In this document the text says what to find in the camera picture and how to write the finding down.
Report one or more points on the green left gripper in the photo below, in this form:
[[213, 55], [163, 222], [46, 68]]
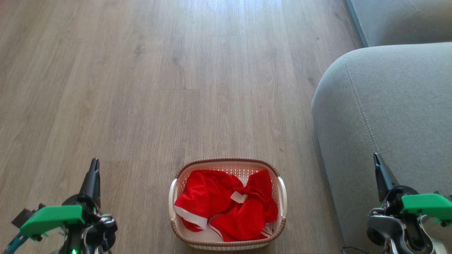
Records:
[[53, 217]]

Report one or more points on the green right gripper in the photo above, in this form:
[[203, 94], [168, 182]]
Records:
[[427, 204]]

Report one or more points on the red garment thin white stripes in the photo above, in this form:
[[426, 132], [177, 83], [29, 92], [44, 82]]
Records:
[[247, 218]]

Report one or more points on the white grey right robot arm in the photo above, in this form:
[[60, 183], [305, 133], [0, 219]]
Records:
[[388, 225]]

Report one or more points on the grey fabric sofa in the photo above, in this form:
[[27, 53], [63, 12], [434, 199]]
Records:
[[388, 106]]

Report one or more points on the white plastic laundry basket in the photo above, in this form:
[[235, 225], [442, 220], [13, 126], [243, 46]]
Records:
[[229, 168]]

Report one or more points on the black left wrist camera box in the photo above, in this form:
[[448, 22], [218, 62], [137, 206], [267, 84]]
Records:
[[23, 217]]

